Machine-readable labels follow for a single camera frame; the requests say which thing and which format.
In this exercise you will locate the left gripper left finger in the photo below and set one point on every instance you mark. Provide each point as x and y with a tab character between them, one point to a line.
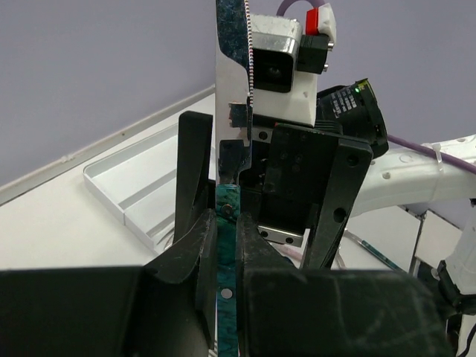
165	308

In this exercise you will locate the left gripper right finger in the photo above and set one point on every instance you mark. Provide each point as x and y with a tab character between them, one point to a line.
285	311

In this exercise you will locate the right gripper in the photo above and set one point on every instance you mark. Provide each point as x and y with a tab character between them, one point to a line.
301	181

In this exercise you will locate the spoon teal handle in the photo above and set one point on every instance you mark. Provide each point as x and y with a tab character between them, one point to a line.
373	251

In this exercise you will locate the teal handled knife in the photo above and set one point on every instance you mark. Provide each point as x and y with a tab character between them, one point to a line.
234	97

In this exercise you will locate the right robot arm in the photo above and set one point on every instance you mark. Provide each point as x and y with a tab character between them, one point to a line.
411	173

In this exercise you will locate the white cutlery tray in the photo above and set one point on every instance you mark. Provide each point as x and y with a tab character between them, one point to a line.
137	185

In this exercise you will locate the metal rear rail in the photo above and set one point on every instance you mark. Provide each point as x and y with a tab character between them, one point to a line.
32	180

